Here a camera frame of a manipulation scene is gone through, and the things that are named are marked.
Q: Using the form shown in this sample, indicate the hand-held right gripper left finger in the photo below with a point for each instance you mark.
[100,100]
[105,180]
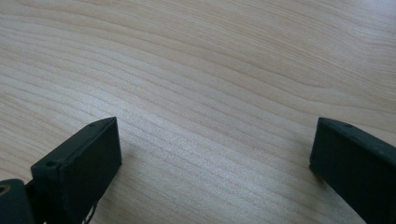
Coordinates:
[81,168]

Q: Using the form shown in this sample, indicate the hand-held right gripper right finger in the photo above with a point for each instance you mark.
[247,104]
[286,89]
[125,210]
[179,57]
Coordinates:
[358,168]

